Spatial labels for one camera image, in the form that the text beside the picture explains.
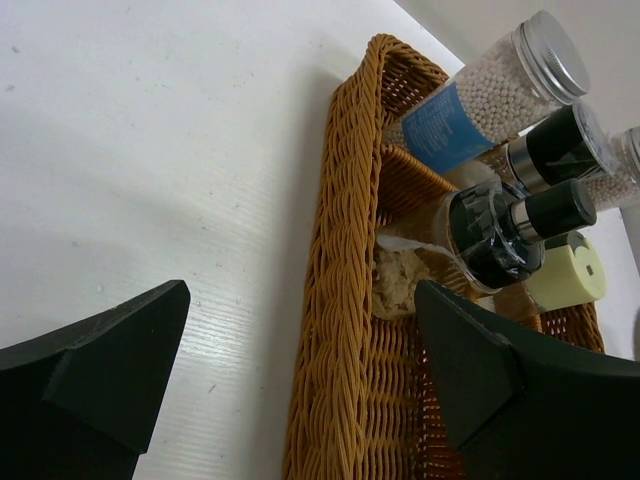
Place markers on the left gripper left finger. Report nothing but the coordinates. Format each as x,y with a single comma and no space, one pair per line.
82,401

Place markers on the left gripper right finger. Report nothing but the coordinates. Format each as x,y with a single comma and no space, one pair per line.
518,404

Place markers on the yellow lid condiment bottle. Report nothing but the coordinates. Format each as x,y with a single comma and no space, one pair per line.
571,274

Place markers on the black knob grinder bottle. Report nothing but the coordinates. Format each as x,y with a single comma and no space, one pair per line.
475,242

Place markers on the glass top grinder bottle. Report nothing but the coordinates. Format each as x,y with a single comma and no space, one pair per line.
569,143

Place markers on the blue label jar silver lid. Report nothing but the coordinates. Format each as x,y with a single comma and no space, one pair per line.
521,79

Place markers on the woven brown divided basket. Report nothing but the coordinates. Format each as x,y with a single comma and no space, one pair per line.
363,404

